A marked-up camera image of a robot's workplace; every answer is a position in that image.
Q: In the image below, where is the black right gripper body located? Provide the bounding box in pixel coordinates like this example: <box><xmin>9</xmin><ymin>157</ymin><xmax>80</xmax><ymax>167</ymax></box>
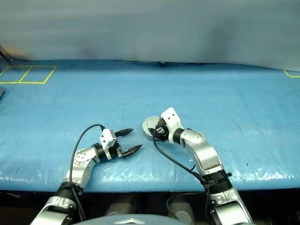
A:
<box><xmin>153</xmin><ymin>118</ymin><xmax>170</xmax><ymax>143</ymax></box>

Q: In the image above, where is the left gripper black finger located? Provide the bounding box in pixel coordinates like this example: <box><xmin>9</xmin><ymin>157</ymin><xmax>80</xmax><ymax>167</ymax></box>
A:
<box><xmin>114</xmin><ymin>128</ymin><xmax>135</xmax><ymax>138</ymax></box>
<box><xmin>121</xmin><ymin>144</ymin><xmax>143</xmax><ymax>159</ymax></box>

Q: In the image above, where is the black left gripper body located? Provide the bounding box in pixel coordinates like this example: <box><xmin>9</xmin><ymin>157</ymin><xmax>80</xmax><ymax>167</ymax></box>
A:
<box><xmin>109</xmin><ymin>138</ymin><xmax>123</xmax><ymax>160</ymax></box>

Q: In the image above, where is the round hinged motor lid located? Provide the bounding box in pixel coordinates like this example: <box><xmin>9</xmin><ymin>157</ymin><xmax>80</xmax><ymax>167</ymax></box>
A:
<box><xmin>142</xmin><ymin>115</ymin><xmax>163</xmax><ymax>135</ymax></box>

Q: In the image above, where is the blue plastic table cover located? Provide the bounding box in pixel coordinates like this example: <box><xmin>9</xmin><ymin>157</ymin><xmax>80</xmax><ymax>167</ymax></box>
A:
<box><xmin>0</xmin><ymin>58</ymin><xmax>300</xmax><ymax>193</ymax></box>

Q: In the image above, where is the dark grey rounded shape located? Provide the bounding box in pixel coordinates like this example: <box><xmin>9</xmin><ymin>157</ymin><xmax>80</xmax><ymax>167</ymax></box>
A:
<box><xmin>105</xmin><ymin>194</ymin><xmax>135</xmax><ymax>217</ymax></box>
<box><xmin>166</xmin><ymin>196</ymin><xmax>195</xmax><ymax>224</ymax></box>

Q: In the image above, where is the grey robot torso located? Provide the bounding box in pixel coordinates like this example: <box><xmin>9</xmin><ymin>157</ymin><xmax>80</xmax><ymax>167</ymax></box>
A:
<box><xmin>83</xmin><ymin>213</ymin><xmax>180</xmax><ymax>225</ymax></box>

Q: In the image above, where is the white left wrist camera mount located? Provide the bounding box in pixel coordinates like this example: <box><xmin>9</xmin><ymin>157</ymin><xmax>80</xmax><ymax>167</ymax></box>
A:
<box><xmin>99</xmin><ymin>128</ymin><xmax>117</xmax><ymax>161</ymax></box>

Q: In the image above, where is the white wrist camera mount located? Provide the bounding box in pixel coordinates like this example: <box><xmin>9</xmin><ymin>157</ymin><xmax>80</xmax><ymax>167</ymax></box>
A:
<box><xmin>99</xmin><ymin>128</ymin><xmax>117</xmax><ymax>161</ymax></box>
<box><xmin>160</xmin><ymin>107</ymin><xmax>184</xmax><ymax>144</ymax></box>

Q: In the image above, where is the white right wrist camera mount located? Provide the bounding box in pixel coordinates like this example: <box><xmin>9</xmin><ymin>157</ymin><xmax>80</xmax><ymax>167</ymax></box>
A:
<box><xmin>160</xmin><ymin>107</ymin><xmax>184</xmax><ymax>144</ymax></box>

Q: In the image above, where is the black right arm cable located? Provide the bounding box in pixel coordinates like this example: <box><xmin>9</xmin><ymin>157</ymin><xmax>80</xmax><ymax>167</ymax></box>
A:
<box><xmin>152</xmin><ymin>133</ymin><xmax>212</xmax><ymax>221</ymax></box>

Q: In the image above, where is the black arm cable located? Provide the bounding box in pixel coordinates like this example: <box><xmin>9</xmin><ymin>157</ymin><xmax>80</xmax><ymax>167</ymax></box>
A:
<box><xmin>70</xmin><ymin>124</ymin><xmax>105</xmax><ymax>222</ymax></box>
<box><xmin>152</xmin><ymin>133</ymin><xmax>212</xmax><ymax>221</ymax></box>

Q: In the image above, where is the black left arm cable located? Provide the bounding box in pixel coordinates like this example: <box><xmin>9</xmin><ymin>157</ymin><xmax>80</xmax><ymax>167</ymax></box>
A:
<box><xmin>70</xmin><ymin>124</ymin><xmax>105</xmax><ymax>222</ymax></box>

